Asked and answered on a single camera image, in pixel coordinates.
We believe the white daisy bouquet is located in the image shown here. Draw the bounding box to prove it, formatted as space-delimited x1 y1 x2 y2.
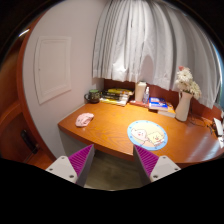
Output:
175 65 203 101

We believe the brown wooden door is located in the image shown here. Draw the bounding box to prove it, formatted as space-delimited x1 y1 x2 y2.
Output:
0 19 56 169

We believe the orange book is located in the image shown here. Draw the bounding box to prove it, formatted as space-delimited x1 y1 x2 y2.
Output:
157 103 177 119

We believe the small white device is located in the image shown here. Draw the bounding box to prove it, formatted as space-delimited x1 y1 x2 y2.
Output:
213 117 224 137

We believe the round cartoon print mouse pad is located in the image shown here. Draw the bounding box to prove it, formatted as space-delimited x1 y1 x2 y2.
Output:
126 119 169 151

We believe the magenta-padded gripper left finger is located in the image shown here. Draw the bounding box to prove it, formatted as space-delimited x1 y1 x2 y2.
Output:
45 143 96 188

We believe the dark mug with green inside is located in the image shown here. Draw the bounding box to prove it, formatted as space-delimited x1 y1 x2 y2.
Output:
84 88 101 104

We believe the reddish brown book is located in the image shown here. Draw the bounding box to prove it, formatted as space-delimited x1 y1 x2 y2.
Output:
128 99 150 109

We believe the pink computer mouse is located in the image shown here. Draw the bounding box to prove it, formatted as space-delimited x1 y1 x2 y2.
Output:
75 112 95 128

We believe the white pleated curtain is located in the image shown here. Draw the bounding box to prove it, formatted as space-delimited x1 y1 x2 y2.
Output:
92 0 223 109

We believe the clear spray bottle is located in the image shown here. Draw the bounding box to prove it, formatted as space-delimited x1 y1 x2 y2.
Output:
142 86 151 104

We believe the thin black cable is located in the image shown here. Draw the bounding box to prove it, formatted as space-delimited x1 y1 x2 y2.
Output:
188 113 214 134

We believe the black door handle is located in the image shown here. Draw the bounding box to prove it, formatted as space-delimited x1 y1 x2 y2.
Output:
20 129 39 155

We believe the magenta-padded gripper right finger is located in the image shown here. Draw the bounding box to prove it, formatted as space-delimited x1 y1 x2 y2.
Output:
133 144 182 186

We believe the cream tumbler with lid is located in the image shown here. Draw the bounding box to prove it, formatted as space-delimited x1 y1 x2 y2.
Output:
134 81 148 103

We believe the white ceramic vase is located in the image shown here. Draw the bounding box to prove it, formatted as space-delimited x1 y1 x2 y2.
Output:
174 90 194 122

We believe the blue book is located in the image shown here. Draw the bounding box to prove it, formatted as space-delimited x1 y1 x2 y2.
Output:
148 96 169 112

